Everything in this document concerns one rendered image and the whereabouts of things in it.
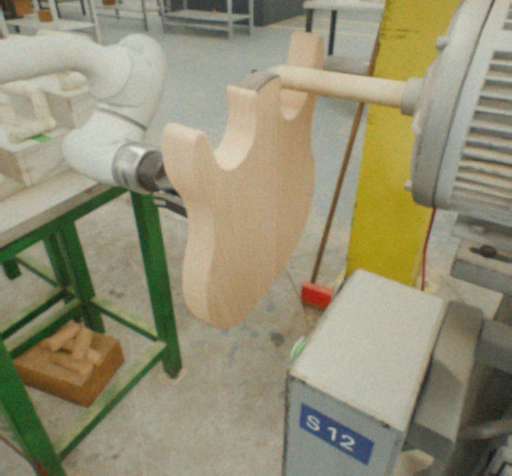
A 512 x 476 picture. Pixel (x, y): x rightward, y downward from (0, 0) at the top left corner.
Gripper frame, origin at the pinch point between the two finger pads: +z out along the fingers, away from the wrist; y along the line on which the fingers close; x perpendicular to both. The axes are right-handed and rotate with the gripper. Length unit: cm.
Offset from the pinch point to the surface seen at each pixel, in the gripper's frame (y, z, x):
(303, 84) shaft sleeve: -5.8, 7.3, 19.1
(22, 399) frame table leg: 33, -46, -53
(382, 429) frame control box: 28.9, 31.3, 9.5
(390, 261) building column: -84, 10, -83
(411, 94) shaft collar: -5.4, 21.9, 20.3
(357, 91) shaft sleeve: -5.8, 15.0, 19.4
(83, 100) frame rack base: -16, -58, 1
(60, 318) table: 2, -89, -85
